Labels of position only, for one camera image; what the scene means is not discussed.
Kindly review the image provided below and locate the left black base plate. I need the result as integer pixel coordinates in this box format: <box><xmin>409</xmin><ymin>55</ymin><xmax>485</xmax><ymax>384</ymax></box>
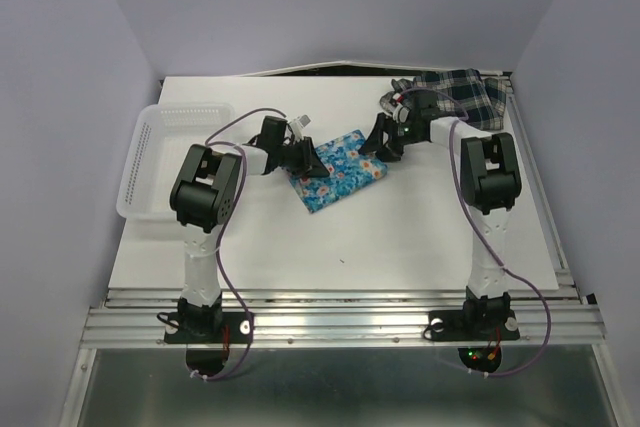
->
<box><xmin>157</xmin><ymin>311</ymin><xmax>253</xmax><ymax>345</ymax></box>

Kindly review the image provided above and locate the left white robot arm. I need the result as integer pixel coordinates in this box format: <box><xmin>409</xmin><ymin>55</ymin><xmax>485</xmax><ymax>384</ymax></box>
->
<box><xmin>157</xmin><ymin>115</ymin><xmax>329</xmax><ymax>345</ymax></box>

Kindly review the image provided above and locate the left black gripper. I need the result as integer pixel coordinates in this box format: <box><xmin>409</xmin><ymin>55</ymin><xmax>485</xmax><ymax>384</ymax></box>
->
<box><xmin>275</xmin><ymin>136</ymin><xmax>329</xmax><ymax>178</ymax></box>

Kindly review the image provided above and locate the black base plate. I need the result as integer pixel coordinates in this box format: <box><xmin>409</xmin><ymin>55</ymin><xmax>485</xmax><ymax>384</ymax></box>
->
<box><xmin>422</xmin><ymin>310</ymin><xmax>520</xmax><ymax>343</ymax></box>
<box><xmin>157</xmin><ymin>311</ymin><xmax>253</xmax><ymax>345</ymax></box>

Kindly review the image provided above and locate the blue floral skirt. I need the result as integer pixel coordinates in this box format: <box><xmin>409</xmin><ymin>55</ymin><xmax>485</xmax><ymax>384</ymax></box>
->
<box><xmin>289</xmin><ymin>130</ymin><xmax>388</xmax><ymax>214</ymax></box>

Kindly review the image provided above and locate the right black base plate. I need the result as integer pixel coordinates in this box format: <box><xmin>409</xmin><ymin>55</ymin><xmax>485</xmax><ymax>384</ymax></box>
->
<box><xmin>422</xmin><ymin>310</ymin><xmax>520</xmax><ymax>343</ymax></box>

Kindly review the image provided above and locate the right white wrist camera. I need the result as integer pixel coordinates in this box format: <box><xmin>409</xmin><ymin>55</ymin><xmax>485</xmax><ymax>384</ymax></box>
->
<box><xmin>389</xmin><ymin>94</ymin><xmax>411</xmax><ymax>123</ymax></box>

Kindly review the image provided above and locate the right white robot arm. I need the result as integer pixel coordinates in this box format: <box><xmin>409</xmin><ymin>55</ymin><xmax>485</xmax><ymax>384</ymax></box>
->
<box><xmin>359</xmin><ymin>87</ymin><xmax>522</xmax><ymax>342</ymax></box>

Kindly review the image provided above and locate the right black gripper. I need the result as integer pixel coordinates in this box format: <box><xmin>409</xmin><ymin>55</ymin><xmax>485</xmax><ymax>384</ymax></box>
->
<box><xmin>358</xmin><ymin>113</ymin><xmax>422</xmax><ymax>163</ymax></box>

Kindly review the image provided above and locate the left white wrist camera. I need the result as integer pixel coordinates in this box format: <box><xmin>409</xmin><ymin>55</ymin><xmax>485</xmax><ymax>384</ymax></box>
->
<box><xmin>287</xmin><ymin>115</ymin><xmax>311</xmax><ymax>142</ymax></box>

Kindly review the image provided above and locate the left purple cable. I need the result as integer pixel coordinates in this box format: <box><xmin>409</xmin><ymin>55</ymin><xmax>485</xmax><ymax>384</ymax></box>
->
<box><xmin>189</xmin><ymin>106</ymin><xmax>289</xmax><ymax>382</ymax></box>

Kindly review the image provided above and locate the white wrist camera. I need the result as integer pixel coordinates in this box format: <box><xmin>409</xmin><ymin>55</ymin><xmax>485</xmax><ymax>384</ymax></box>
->
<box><xmin>389</xmin><ymin>94</ymin><xmax>411</xmax><ymax>123</ymax></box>
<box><xmin>287</xmin><ymin>115</ymin><xmax>311</xmax><ymax>142</ymax></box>

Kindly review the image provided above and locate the aluminium mounting rail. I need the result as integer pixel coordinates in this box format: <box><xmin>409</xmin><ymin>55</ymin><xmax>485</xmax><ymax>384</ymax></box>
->
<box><xmin>80</xmin><ymin>287</ymin><xmax>606</xmax><ymax>349</ymax></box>

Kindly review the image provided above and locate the navy plaid skirt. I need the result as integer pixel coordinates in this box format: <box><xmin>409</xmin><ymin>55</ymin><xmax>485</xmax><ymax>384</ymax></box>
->
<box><xmin>379</xmin><ymin>68</ymin><xmax>508</xmax><ymax>131</ymax></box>

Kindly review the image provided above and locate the white plastic basket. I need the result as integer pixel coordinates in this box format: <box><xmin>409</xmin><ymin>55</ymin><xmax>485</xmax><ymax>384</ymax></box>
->
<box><xmin>116</xmin><ymin>102</ymin><xmax>235</xmax><ymax>221</ymax></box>

